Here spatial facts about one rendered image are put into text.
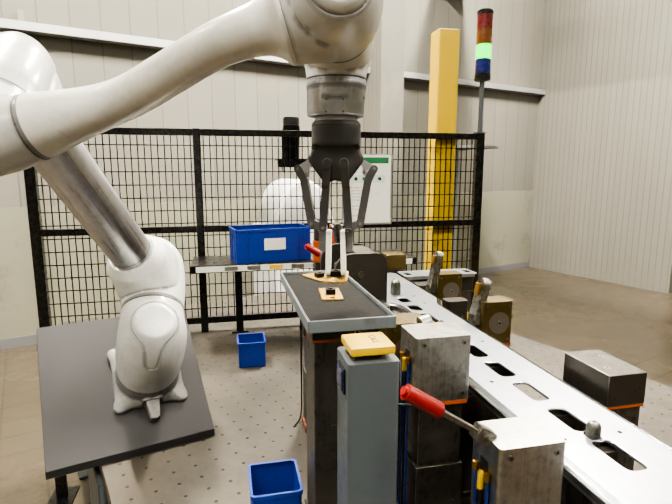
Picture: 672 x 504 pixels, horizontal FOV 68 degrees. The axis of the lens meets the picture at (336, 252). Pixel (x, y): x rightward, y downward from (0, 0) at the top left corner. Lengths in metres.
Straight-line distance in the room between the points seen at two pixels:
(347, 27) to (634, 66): 6.51
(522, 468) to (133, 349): 0.86
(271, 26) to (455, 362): 0.59
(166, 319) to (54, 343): 0.39
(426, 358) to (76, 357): 0.96
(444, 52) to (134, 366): 1.82
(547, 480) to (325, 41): 0.58
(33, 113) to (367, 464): 0.68
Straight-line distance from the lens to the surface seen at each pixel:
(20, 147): 0.87
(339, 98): 0.74
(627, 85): 7.02
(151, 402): 1.39
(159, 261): 1.31
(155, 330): 1.21
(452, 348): 0.88
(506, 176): 7.16
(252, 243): 1.94
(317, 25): 0.58
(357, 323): 0.76
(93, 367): 1.47
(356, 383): 0.66
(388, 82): 5.45
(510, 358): 1.12
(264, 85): 5.04
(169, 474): 1.30
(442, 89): 2.39
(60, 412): 1.43
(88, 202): 1.16
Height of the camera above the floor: 1.39
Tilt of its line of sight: 9 degrees down
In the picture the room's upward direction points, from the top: straight up
